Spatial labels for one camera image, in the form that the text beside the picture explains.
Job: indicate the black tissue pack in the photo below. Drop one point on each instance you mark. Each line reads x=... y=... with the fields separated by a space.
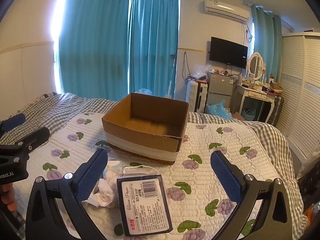
x=145 y=210

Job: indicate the white air conditioner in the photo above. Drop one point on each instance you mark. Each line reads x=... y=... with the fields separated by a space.
x=225 y=8

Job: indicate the white floral quilt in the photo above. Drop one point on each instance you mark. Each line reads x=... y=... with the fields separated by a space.
x=212 y=135

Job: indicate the blue storage basket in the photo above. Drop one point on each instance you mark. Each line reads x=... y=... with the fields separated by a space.
x=247 y=115

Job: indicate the patterned pillow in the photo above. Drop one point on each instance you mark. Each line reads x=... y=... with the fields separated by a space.
x=45 y=95

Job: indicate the grey mini fridge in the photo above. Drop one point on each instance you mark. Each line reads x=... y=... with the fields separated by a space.
x=220 y=85

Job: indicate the white louvred wardrobe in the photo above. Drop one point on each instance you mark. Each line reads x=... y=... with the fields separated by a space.
x=297 y=87

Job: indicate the person's left hand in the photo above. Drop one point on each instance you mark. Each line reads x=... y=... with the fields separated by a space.
x=7 y=197

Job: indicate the wide teal curtain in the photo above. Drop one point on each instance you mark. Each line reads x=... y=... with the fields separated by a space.
x=95 y=42

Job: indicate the white suitcase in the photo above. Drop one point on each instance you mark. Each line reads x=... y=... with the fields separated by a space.
x=196 y=95

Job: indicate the pale plastic bag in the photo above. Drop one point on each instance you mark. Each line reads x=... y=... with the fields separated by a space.
x=145 y=91

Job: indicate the clear plastic bag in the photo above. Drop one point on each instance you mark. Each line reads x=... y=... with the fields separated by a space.
x=201 y=71

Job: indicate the white oval vanity mirror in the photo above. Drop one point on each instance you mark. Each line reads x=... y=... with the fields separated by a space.
x=255 y=65

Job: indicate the white face mask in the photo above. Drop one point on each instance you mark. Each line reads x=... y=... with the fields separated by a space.
x=136 y=170

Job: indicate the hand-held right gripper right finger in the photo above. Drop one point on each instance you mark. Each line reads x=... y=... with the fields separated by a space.
x=226 y=177

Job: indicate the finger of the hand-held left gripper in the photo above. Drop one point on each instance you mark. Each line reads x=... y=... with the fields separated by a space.
x=35 y=136
x=13 y=121

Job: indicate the teal curtain beside wardrobe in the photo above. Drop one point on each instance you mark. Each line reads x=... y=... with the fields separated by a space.
x=265 y=35

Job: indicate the cardboard box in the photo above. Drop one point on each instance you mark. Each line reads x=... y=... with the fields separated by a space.
x=150 y=105

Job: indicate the blue plastic bag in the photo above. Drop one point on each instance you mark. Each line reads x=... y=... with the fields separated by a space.
x=217 y=110

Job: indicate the white tissue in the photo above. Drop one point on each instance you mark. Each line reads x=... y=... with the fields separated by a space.
x=106 y=192

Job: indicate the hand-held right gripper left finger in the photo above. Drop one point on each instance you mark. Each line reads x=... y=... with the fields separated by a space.
x=92 y=177

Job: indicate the brown flat carton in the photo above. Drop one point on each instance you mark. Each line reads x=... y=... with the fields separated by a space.
x=237 y=116

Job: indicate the dark suitcase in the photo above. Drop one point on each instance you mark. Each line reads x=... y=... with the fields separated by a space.
x=277 y=110

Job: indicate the white pole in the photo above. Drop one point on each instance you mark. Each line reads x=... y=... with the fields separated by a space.
x=171 y=75

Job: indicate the white dressing table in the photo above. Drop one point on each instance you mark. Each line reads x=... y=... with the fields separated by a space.
x=252 y=93

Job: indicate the dark patterned cloth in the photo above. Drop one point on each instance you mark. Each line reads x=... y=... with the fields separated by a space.
x=308 y=177

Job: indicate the narrow teal curtain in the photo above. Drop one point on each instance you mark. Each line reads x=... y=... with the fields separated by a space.
x=155 y=42

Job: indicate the black wall television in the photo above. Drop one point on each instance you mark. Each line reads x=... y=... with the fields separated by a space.
x=227 y=52

